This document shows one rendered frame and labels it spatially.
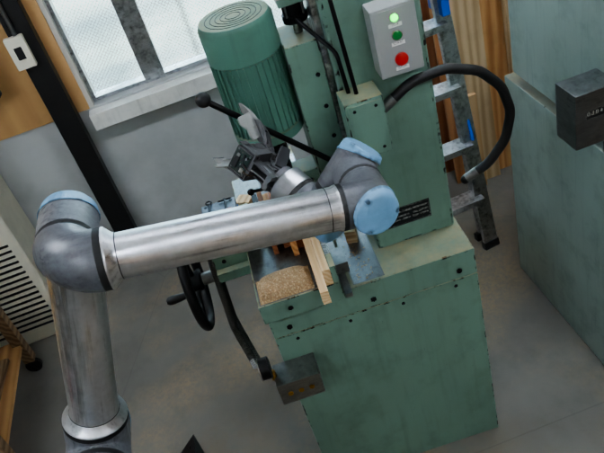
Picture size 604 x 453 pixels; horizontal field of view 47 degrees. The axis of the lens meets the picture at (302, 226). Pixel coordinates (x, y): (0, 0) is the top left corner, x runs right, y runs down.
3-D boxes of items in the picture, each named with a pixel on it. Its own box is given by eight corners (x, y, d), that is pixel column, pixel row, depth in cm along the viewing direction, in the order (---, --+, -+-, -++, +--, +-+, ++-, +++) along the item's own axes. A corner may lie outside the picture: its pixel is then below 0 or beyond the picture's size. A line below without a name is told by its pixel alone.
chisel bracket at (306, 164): (272, 195, 192) (263, 170, 187) (321, 179, 192) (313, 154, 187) (276, 209, 186) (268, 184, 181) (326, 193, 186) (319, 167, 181)
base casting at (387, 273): (252, 242, 224) (244, 220, 218) (423, 185, 224) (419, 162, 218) (275, 341, 188) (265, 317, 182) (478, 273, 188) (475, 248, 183)
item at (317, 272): (284, 183, 210) (280, 173, 208) (290, 182, 210) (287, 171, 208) (324, 305, 166) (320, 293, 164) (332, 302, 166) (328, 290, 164)
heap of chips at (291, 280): (255, 282, 179) (251, 271, 177) (307, 265, 179) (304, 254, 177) (261, 306, 172) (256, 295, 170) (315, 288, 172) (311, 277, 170)
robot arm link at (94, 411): (67, 495, 165) (17, 226, 125) (71, 438, 179) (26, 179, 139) (135, 485, 168) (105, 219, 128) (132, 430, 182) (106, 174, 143)
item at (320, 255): (284, 163, 219) (279, 150, 216) (289, 161, 219) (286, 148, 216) (326, 286, 171) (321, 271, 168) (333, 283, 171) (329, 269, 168)
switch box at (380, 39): (375, 70, 160) (360, 4, 151) (416, 57, 161) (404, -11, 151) (382, 81, 156) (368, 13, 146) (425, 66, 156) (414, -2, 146)
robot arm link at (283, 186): (318, 176, 152) (299, 211, 156) (303, 163, 154) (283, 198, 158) (296, 181, 145) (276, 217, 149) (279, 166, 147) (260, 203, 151)
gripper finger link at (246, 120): (235, 98, 151) (249, 138, 151) (252, 98, 156) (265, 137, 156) (226, 103, 153) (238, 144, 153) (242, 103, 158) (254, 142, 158)
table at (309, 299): (208, 205, 223) (201, 190, 219) (299, 174, 223) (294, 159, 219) (228, 338, 175) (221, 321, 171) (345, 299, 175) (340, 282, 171)
